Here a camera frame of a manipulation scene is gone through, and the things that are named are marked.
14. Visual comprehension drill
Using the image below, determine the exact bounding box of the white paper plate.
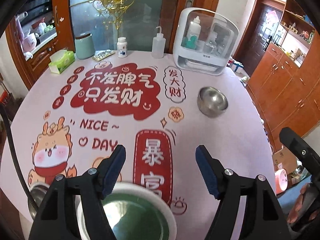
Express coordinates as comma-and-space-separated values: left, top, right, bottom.
75, 181, 178, 240

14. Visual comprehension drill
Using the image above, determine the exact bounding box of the large stainless steel bowl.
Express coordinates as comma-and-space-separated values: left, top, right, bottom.
28, 182, 49, 219

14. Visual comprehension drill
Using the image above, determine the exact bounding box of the green plate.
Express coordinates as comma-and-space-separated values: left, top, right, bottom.
101, 193, 169, 240

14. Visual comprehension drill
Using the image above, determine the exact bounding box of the person's right hand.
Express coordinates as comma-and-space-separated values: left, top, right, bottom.
287, 183, 319, 225

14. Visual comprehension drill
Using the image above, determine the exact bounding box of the printed pink tablecloth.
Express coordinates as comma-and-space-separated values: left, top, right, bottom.
11, 51, 275, 239

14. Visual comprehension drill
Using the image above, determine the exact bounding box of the small stainless steel bowl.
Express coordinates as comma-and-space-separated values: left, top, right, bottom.
197, 87, 228, 118

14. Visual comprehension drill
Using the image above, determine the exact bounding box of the wooden cabinet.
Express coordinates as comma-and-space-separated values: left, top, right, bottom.
248, 0, 319, 152

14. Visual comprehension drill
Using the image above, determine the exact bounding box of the green tissue pack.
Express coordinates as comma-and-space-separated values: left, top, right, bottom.
48, 49, 75, 74

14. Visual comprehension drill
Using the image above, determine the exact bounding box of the mint green canister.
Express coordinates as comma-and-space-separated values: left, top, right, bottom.
74, 31, 95, 60

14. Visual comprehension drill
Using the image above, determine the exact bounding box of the white pill bottle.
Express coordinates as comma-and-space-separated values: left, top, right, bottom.
117, 37, 127, 59

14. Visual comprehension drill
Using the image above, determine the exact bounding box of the clear squeeze bottle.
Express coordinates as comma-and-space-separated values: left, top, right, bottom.
151, 26, 166, 59

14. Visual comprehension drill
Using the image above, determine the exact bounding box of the white countertop sterilizer box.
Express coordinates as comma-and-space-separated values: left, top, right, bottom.
172, 7, 239, 76

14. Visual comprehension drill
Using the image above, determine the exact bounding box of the black cable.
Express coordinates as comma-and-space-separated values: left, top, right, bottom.
0, 103, 40, 212

